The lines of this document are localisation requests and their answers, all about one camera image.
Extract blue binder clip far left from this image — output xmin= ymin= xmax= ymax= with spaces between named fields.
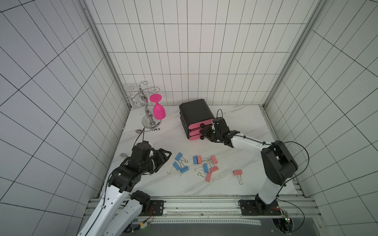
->
xmin=167 ymin=161 xmax=181 ymax=174

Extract clear wine glass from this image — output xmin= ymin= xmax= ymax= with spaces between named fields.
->
xmin=125 ymin=86 xmax=146 ymax=110

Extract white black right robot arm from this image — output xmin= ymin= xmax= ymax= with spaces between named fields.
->
xmin=200 ymin=127 xmax=298 ymax=210

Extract blue binder clip top left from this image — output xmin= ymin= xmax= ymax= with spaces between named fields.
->
xmin=175 ymin=152 xmax=188 ymax=163

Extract magenta plastic wine glass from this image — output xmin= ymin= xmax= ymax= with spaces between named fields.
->
xmin=150 ymin=93 xmax=166 ymax=120

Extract pink top drawer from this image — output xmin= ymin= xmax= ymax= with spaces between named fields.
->
xmin=188 ymin=119 xmax=212 ymax=130

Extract pink binder clip lone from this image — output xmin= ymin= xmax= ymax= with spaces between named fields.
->
xmin=233 ymin=170 xmax=243 ymax=185

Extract blue binder clip centre upper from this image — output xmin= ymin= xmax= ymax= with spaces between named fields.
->
xmin=193 ymin=155 xmax=198 ymax=165

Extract pink binder clip bottom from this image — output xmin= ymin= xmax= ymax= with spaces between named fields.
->
xmin=197 ymin=172 xmax=212 ymax=183

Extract black drawer cabinet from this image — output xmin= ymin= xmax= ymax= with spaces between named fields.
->
xmin=179 ymin=99 xmax=215 ymax=139

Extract blue binder clip lower left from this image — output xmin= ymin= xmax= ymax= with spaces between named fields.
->
xmin=179 ymin=161 xmax=189 ymax=174

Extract pink bottom drawer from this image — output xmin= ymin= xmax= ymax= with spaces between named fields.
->
xmin=189 ymin=134 xmax=205 ymax=141

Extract pink drawer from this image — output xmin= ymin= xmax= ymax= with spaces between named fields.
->
xmin=189 ymin=127 xmax=206 ymax=137
xmin=188 ymin=119 xmax=212 ymax=130
xmin=189 ymin=134 xmax=205 ymax=141

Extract blue binder clip centre lower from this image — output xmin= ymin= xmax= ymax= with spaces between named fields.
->
xmin=195 ymin=164 xmax=209 ymax=173

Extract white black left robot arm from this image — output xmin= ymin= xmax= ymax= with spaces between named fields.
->
xmin=78 ymin=141 xmax=172 ymax=236

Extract chrome glass rack stand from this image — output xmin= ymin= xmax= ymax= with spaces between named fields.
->
xmin=125 ymin=81 xmax=161 ymax=129

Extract pink binder clip beside blue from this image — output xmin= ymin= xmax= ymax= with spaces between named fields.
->
xmin=197 ymin=155 xmax=209 ymax=165

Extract pink binder clip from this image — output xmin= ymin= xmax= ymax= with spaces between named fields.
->
xmin=209 ymin=166 xmax=219 ymax=173
xmin=206 ymin=155 xmax=218 ymax=164
xmin=197 ymin=172 xmax=212 ymax=183
xmin=197 ymin=155 xmax=209 ymax=165

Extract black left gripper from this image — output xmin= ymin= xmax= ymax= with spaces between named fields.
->
xmin=140 ymin=148 xmax=172 ymax=175

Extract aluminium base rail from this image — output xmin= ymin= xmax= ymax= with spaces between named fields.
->
xmin=82 ymin=194 xmax=325 ymax=226

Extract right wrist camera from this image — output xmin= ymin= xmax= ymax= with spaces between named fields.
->
xmin=212 ymin=117 xmax=230 ymax=135

